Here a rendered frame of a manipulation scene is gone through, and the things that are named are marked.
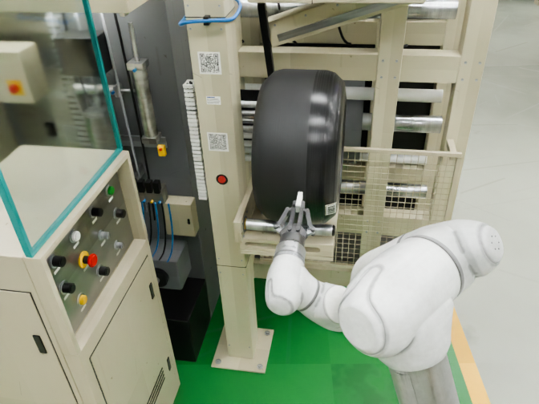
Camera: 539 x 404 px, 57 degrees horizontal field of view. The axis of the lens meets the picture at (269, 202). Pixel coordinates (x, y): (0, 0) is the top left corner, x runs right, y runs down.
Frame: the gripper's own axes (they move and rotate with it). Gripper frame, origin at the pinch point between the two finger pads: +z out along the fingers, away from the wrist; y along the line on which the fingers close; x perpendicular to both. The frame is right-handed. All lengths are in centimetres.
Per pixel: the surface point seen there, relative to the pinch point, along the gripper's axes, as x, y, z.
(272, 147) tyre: -14.5, 9.4, 8.7
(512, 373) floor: 118, -98, 17
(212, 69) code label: -31, 32, 27
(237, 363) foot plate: 115, 33, 4
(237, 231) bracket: 24.9, 24.5, 8.2
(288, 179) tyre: -5.2, 4.0, 4.4
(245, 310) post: 81, 27, 12
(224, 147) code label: -2.5, 29.7, 23.5
